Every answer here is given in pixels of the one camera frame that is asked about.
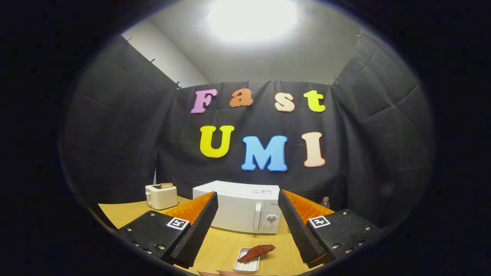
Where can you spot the ceiling light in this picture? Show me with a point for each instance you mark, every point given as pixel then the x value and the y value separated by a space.
pixel 253 17

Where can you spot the white ribbed plate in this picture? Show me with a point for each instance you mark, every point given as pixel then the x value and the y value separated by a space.
pixel 245 267

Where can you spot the red-brown meat strip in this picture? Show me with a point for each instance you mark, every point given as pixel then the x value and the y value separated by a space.
pixel 255 253

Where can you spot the cream toaster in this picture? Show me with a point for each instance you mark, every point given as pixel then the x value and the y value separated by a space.
pixel 161 197

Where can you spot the white toaster oven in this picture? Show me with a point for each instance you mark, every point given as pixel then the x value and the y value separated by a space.
pixel 241 207

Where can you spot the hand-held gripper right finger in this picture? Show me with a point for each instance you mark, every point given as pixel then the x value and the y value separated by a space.
pixel 299 234

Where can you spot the bread slice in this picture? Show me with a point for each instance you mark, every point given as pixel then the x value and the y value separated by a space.
pixel 166 185

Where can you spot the clear plastic water bottle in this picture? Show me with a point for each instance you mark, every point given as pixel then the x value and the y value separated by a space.
pixel 325 203

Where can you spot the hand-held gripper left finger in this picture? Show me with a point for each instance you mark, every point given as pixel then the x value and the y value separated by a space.
pixel 199 234

